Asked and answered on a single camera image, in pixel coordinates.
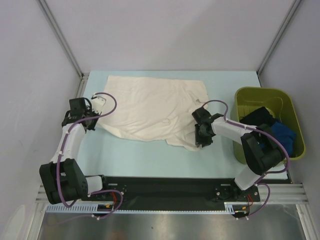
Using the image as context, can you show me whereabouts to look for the blue t shirt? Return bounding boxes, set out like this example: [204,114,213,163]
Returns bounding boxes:
[263,119,297,157]

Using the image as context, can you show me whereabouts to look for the black t shirt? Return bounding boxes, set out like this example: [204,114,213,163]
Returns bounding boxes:
[239,106,277,128]

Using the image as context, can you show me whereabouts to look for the aluminium corner post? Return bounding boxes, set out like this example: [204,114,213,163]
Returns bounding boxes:
[36,0,85,77]
[256,0,304,78]

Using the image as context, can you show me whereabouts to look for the cream white t shirt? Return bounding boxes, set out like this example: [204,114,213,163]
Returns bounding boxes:
[98,75,209,151]

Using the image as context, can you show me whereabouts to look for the white slotted cable duct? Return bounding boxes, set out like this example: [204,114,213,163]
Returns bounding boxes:
[46,203,239,215]

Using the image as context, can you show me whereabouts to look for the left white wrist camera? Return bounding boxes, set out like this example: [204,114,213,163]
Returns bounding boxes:
[90,94,107,114]

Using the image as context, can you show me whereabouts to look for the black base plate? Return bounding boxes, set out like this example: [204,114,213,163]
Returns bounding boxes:
[49,175,293,211]

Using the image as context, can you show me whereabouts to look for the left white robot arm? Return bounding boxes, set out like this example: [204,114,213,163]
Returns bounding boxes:
[39,97,111,208]

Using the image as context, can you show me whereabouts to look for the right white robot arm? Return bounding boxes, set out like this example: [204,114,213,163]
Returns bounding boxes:
[192,107,290,201]

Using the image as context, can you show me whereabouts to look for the olive green plastic bin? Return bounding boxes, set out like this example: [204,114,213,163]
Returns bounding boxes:
[230,86,306,161]

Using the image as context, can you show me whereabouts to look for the left aluminium corner post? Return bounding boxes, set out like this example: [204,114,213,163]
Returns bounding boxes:
[36,0,85,77]

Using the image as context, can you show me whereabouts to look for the right aluminium corner post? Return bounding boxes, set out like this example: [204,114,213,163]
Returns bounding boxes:
[256,0,304,78]

